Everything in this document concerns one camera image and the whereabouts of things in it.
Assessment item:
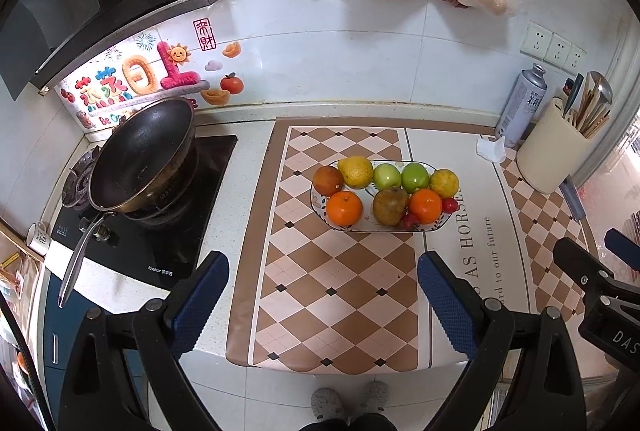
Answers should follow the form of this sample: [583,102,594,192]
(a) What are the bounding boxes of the white wall socket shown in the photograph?
[543,32,571,66]
[519,21,553,57]
[564,45,587,73]

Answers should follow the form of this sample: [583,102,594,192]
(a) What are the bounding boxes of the metal spoon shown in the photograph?
[586,71,614,112]

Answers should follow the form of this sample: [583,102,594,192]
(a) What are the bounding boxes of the dark handled utensil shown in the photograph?
[562,74,585,119]

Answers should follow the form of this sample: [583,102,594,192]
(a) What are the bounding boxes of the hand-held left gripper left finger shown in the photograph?
[57,250,231,431]

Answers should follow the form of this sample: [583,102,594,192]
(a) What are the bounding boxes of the black wok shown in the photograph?
[59,96,198,309]

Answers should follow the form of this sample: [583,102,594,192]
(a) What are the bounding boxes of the bundle of wooden chopsticks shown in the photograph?
[575,76,613,139]

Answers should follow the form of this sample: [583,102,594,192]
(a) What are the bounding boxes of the grey spray can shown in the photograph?
[495,64,550,148]

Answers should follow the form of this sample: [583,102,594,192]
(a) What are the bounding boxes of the colourful wall sticker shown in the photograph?
[56,18,246,129]

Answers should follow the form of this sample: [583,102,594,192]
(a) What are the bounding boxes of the floral white plate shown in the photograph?
[310,160,463,233]

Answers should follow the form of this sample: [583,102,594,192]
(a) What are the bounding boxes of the cluttered wooden shelf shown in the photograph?
[0,218,48,412]

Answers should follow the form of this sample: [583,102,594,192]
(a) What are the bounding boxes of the cream utensil holder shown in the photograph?
[516,97,593,194]

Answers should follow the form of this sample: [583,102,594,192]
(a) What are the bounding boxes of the black range hood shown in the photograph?
[0,0,222,102]

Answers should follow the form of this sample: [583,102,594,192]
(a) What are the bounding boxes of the person's dark trousers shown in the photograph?
[300,413,401,431]

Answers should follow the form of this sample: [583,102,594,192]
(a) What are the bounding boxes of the blue cabinet front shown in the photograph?
[42,273,146,382]

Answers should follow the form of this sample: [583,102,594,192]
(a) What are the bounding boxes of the grey fuzzy slipper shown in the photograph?
[311,387,346,422]
[360,381,391,417]

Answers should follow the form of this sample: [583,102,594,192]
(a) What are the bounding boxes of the dark red orange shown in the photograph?
[312,165,345,197]

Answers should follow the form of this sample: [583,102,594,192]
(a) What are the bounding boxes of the green apple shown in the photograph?
[372,162,404,191]
[401,162,431,193]

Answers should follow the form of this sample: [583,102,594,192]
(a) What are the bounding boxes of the white tissue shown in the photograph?
[476,136,507,163]

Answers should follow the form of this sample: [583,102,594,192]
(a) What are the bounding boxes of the yellow orange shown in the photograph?
[337,156,375,190]
[429,168,460,199]

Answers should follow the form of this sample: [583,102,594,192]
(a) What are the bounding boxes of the black gas stove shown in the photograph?
[47,134,238,279]

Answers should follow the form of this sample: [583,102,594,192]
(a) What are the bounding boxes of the brown checkered counter mat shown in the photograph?
[226,116,598,373]

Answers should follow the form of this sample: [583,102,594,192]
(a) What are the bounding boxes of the white cup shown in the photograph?
[27,221,52,257]

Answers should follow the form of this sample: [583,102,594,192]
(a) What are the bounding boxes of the brown pear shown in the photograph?
[372,188,411,227]

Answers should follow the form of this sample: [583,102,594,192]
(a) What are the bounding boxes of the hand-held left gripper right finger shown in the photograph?
[417,251,583,431]

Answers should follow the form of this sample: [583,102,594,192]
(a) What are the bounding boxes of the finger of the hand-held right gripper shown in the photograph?
[552,236,640,307]
[603,228,640,273]

